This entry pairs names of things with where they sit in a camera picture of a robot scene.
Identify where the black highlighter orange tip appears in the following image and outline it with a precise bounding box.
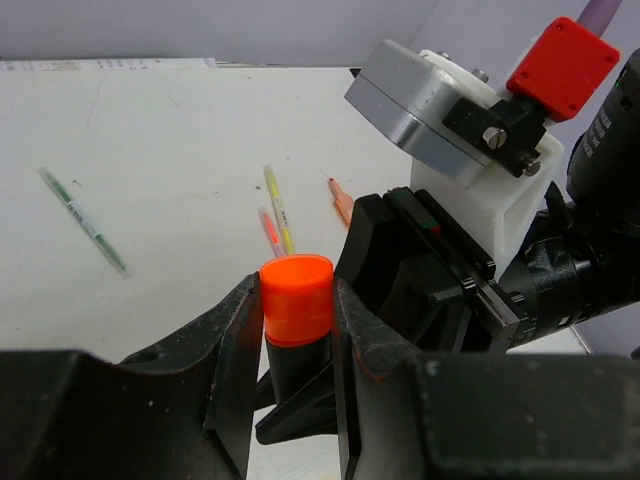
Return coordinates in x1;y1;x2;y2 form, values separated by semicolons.
266;333;331;405

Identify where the orange clear highlighter pen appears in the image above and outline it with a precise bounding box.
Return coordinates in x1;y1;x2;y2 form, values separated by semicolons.
258;207;286;257

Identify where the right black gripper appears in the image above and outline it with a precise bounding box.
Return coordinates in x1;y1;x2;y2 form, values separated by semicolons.
336;187;538;353

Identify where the yellow clear highlighter pen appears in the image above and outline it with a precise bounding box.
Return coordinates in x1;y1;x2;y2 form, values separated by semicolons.
263;165;295;254

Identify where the green clear pen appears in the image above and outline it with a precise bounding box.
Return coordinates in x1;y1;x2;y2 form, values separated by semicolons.
38;167;129;278

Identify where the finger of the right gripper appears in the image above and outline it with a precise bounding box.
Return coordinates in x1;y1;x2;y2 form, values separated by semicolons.
255;363;338;445

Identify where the orange highlighter cap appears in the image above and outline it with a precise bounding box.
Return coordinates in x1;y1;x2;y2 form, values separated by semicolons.
259;254;334;348

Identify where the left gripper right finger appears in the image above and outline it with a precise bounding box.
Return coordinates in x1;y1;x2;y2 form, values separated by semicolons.
332;280;639;479

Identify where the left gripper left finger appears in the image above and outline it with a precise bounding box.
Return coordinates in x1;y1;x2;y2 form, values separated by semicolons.
1;275;263;479

